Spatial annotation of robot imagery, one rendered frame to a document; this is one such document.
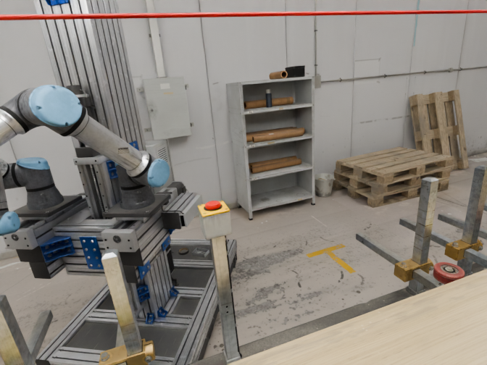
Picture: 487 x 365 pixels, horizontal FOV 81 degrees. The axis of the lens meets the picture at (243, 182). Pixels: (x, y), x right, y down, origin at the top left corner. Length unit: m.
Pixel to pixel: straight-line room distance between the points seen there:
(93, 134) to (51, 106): 0.15
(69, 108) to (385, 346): 1.05
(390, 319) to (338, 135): 3.55
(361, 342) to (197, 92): 2.99
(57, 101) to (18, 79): 2.49
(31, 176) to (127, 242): 0.59
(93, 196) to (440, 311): 1.45
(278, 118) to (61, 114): 3.02
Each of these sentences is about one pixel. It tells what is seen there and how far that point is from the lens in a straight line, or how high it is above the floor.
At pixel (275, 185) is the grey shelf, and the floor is 0.20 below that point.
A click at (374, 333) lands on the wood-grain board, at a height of 0.90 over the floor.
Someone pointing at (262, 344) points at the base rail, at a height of 0.70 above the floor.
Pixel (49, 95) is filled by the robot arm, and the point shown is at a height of 1.53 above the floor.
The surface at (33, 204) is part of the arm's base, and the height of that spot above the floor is 1.07.
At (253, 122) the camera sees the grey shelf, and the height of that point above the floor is 1.08.
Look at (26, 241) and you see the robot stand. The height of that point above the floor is 0.95.
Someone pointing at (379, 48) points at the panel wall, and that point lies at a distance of 4.64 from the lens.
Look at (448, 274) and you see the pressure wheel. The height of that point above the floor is 0.91.
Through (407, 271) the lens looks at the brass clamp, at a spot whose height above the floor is 0.84.
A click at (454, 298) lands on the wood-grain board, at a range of 1.04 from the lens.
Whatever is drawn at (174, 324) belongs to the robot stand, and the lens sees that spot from 1.90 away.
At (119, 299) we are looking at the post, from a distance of 0.82.
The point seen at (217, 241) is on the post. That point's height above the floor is 1.13.
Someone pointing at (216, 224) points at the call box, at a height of 1.19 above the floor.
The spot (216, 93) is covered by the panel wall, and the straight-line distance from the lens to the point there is 3.45.
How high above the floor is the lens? 1.51
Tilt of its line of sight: 19 degrees down
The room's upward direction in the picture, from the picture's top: 5 degrees counter-clockwise
